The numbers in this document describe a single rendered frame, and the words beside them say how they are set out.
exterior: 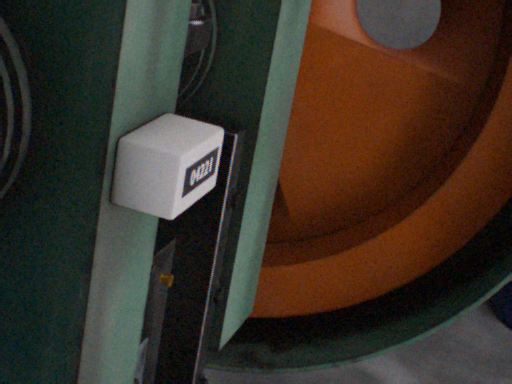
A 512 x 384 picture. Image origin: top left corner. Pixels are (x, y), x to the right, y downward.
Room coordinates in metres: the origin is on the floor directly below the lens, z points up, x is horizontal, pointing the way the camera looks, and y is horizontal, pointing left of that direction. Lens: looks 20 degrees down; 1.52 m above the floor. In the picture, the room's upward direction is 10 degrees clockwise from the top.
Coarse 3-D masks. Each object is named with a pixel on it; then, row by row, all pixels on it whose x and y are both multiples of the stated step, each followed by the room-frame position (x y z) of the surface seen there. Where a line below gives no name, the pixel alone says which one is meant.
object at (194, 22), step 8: (192, 0) 0.75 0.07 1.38; (192, 8) 0.74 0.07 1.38; (200, 8) 0.74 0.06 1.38; (192, 16) 0.74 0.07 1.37; (200, 16) 0.75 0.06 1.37; (208, 16) 0.77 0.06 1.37; (192, 24) 0.73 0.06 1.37; (200, 24) 0.74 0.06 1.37; (208, 24) 0.76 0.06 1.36; (192, 32) 0.73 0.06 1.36; (200, 32) 0.74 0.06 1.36; (208, 32) 0.76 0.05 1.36; (192, 40) 0.73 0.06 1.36; (200, 40) 0.75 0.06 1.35; (208, 40) 0.76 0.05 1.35; (192, 48) 0.73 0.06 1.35; (200, 48) 0.75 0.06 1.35; (184, 56) 0.72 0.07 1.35
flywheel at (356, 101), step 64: (320, 0) 1.09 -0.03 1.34; (448, 0) 1.06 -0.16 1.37; (320, 64) 1.09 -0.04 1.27; (384, 64) 1.07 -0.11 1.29; (448, 64) 1.06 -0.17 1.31; (320, 128) 1.09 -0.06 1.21; (384, 128) 1.07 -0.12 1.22; (448, 128) 1.05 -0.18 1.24; (320, 192) 1.08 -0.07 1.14; (384, 192) 1.07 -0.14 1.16; (448, 192) 1.01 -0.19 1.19; (320, 256) 1.05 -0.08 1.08; (384, 256) 1.03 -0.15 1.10; (448, 256) 1.01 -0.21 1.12
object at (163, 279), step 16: (160, 240) 0.80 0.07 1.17; (160, 256) 0.78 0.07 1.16; (160, 272) 0.79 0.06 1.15; (160, 288) 0.79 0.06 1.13; (160, 304) 0.80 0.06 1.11; (144, 320) 0.77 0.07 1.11; (160, 320) 0.80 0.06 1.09; (144, 336) 0.77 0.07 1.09; (144, 352) 0.77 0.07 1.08; (144, 368) 0.78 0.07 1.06
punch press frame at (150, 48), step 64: (0, 0) 0.56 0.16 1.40; (64, 0) 0.55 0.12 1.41; (128, 0) 0.55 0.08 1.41; (256, 0) 0.83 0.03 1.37; (0, 64) 0.55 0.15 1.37; (64, 64) 0.55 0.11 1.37; (128, 64) 0.56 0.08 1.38; (192, 64) 0.83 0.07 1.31; (256, 64) 0.83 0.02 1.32; (64, 128) 0.55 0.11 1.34; (128, 128) 0.57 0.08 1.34; (256, 128) 0.83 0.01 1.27; (0, 192) 0.55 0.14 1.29; (64, 192) 0.55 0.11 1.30; (256, 192) 0.86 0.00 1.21; (0, 256) 0.56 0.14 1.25; (64, 256) 0.55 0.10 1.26; (128, 256) 0.60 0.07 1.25; (256, 256) 0.90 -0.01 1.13; (0, 320) 0.56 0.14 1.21; (64, 320) 0.55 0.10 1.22; (128, 320) 0.61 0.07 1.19
